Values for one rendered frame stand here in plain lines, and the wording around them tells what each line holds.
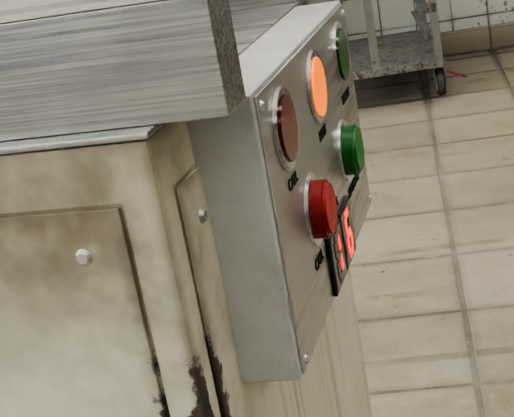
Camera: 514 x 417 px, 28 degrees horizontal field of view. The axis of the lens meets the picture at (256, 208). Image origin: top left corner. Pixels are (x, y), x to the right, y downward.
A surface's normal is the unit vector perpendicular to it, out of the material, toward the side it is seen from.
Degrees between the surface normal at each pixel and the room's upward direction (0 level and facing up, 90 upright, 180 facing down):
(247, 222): 90
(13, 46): 90
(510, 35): 90
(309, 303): 90
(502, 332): 0
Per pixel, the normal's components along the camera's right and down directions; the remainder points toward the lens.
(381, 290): -0.17, -0.93
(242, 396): 0.96, -0.08
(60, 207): -0.24, 0.35
